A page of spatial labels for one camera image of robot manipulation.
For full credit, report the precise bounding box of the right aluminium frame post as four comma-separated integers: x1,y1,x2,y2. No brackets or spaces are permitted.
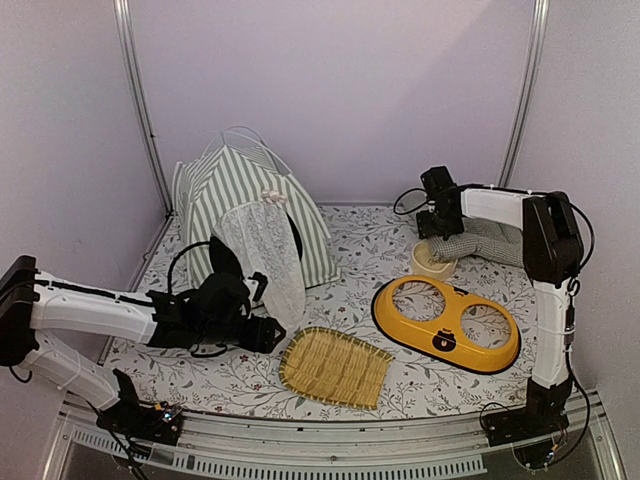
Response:
497,0,550,187

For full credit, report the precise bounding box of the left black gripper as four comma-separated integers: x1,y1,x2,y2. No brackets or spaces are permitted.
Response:
197,315,287,354

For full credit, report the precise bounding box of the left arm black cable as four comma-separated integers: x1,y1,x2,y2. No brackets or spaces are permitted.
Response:
167,241,214,296

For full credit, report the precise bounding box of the striped green white pet tent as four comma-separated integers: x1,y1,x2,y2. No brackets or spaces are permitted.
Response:
172,126,340,333

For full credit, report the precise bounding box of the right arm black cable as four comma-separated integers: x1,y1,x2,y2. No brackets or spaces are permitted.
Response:
393,187,431,216

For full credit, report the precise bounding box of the aluminium frame post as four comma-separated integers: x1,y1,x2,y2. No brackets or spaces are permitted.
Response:
113,0,172,216
497,0,550,187

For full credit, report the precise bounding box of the left aluminium frame post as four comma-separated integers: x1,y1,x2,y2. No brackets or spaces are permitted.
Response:
113,0,172,216

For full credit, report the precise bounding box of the front aluminium rail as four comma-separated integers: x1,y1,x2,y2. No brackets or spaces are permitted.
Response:
42,391,632,479

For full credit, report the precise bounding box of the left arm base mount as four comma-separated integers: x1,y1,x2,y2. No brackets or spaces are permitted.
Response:
96,369,183,446

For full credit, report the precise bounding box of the checkered grey cushion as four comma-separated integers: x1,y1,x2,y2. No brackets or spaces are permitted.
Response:
426,217,524,268

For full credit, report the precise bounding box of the yellow double bowl holder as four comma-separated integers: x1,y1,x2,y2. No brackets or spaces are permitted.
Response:
371,275,521,375

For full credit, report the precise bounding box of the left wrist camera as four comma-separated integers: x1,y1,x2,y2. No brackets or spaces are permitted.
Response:
244,272,268,303

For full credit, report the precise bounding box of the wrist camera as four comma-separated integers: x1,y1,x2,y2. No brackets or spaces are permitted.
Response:
420,166,457,200
244,272,268,303

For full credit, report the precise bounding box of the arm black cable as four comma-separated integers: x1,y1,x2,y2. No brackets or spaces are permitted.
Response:
393,187,431,216
167,241,214,296

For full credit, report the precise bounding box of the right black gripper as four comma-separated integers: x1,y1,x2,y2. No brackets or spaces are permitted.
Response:
413,208,469,239

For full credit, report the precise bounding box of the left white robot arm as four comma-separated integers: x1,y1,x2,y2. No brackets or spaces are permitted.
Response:
1,236,286,434

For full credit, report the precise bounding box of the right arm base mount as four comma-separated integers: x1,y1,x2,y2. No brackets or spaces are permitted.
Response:
479,378,573,470

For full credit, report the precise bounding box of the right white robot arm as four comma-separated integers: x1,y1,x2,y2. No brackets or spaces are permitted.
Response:
418,182,589,390

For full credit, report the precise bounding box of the woven bamboo tray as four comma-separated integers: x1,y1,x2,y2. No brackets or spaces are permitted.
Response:
279,327,394,410

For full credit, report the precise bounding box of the cream ceramic pet bowl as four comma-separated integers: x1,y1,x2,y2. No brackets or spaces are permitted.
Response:
411,240,458,281

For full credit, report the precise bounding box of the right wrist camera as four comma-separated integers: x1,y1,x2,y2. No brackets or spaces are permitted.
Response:
420,166,457,200

